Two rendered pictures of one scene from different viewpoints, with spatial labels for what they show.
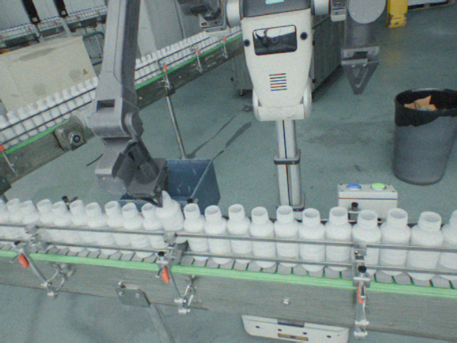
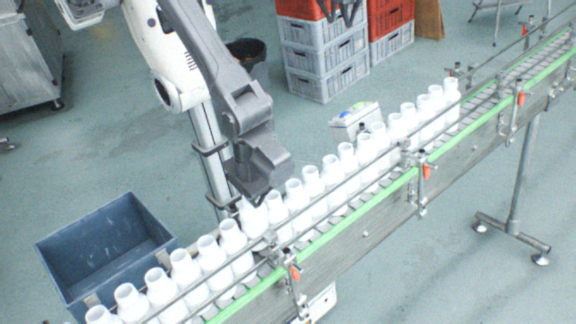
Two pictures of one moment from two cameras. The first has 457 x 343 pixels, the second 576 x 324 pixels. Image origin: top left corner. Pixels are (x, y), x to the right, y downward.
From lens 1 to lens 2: 74 cm
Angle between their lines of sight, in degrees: 44
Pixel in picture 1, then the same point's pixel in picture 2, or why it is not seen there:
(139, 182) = (256, 178)
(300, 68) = not seen: hidden behind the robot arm
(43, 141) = not seen: outside the picture
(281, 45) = not seen: hidden behind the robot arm
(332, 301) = (393, 206)
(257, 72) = (171, 54)
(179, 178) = (88, 245)
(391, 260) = (414, 144)
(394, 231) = (411, 119)
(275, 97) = (196, 76)
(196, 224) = (283, 208)
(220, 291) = (316, 268)
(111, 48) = (206, 35)
